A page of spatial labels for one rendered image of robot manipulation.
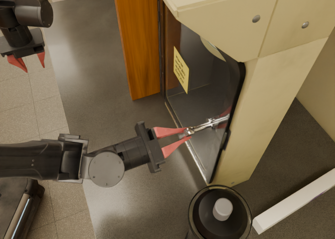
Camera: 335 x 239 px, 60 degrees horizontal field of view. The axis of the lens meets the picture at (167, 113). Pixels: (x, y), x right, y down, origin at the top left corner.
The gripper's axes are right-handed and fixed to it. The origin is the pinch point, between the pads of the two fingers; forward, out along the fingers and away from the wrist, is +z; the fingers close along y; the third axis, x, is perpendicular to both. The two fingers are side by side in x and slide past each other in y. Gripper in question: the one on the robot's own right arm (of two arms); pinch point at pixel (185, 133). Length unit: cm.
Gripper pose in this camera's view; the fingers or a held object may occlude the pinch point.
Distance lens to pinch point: 60.5
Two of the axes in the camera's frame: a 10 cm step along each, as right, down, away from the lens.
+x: -1.9, 2.0, 9.6
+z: 9.2, -3.1, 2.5
